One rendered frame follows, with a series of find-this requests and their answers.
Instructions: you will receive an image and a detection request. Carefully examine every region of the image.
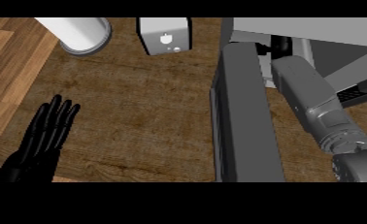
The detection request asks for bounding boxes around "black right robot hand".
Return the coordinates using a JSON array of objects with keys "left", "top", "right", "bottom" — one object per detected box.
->
[{"left": 255, "top": 35, "right": 294, "bottom": 57}]

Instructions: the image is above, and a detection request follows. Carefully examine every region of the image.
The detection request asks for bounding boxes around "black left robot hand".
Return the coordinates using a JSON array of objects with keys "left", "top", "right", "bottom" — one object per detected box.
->
[{"left": 0, "top": 94, "right": 81, "bottom": 183}]

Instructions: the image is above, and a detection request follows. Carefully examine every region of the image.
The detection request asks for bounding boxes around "grey toaster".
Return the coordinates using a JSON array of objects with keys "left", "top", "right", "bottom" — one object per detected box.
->
[{"left": 135, "top": 17, "right": 193, "bottom": 57}]

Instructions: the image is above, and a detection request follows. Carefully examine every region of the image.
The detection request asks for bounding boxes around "white cylinder on grey base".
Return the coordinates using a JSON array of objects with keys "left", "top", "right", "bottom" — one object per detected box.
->
[{"left": 32, "top": 17, "right": 115, "bottom": 57}]

